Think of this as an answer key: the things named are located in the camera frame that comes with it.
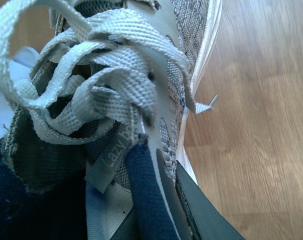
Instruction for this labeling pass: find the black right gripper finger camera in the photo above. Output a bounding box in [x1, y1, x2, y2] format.
[175, 162, 244, 240]

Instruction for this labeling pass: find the grey knit sneaker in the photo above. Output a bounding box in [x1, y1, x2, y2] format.
[0, 0, 222, 240]

